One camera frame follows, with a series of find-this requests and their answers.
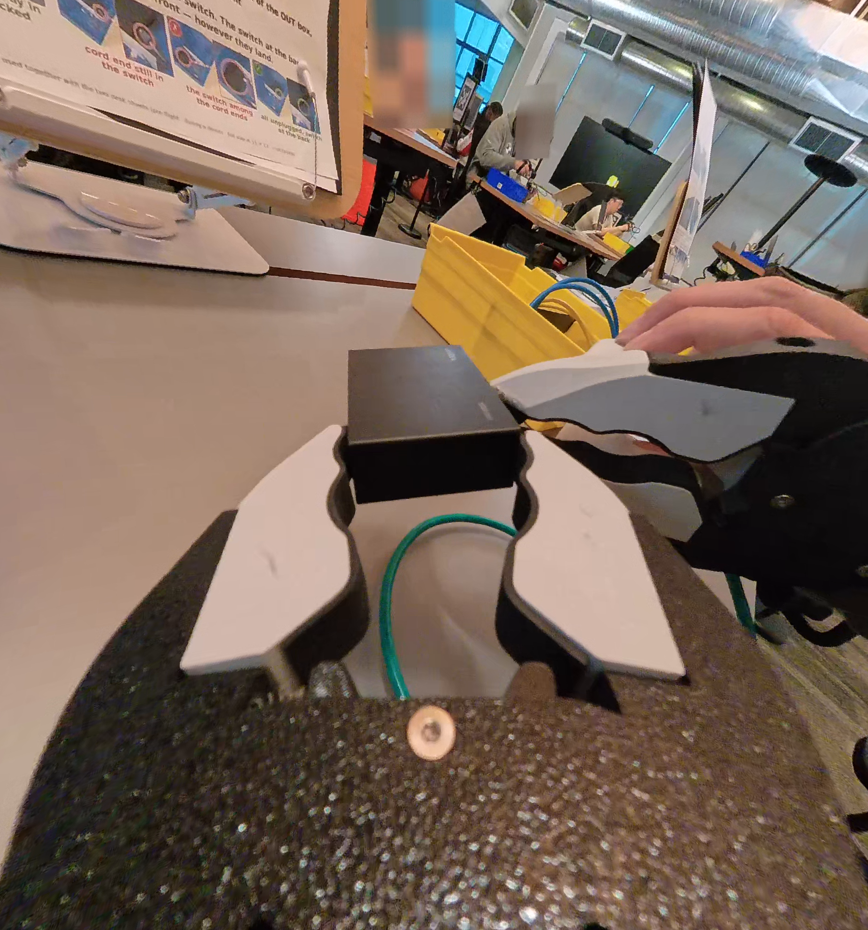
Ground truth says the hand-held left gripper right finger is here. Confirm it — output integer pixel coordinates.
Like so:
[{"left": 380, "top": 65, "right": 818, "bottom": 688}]
[{"left": 495, "top": 432, "right": 688, "bottom": 700}]

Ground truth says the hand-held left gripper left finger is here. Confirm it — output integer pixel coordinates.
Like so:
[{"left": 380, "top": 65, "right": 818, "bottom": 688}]
[{"left": 179, "top": 424, "right": 370, "bottom": 693}]

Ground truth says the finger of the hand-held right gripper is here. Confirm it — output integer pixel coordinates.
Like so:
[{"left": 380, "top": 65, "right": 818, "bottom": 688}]
[
  {"left": 492, "top": 339, "right": 798, "bottom": 464},
  {"left": 550, "top": 427, "right": 706, "bottom": 544}
]

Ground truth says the blue ethernet cable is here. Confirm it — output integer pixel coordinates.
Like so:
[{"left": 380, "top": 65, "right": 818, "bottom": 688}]
[{"left": 528, "top": 278, "right": 620, "bottom": 340}]

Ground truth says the green ethernet cable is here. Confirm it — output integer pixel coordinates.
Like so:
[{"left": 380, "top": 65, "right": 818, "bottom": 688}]
[{"left": 379, "top": 514, "right": 758, "bottom": 700}]

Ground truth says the yellow plastic bin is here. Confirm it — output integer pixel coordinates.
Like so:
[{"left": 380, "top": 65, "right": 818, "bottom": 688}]
[{"left": 412, "top": 224, "right": 697, "bottom": 364}]

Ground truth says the black network switch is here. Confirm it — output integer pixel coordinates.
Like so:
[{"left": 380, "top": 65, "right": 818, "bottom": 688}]
[{"left": 347, "top": 345, "right": 524, "bottom": 506}]

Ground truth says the person's right hand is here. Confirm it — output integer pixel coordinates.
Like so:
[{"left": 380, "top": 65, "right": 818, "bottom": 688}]
[{"left": 614, "top": 276, "right": 868, "bottom": 358}]

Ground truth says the black standing desk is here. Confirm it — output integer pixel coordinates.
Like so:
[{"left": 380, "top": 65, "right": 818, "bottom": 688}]
[{"left": 712, "top": 240, "right": 776, "bottom": 280}]

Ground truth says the wooden work table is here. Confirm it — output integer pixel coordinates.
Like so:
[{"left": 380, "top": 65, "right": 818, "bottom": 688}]
[{"left": 470, "top": 174, "right": 624, "bottom": 264}]

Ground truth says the black round floor stand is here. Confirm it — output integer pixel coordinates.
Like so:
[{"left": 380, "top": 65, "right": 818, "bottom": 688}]
[{"left": 768, "top": 153, "right": 860, "bottom": 255}]

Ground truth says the orange traffic cone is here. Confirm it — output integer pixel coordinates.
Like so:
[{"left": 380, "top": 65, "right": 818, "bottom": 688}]
[{"left": 345, "top": 158, "right": 378, "bottom": 228}]

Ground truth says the black wall monitor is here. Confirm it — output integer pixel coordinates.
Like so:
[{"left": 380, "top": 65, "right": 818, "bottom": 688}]
[{"left": 550, "top": 116, "right": 673, "bottom": 213}]

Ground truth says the silver ventilation duct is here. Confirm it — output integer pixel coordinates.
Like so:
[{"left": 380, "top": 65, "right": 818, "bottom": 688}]
[{"left": 550, "top": 0, "right": 868, "bottom": 191}]

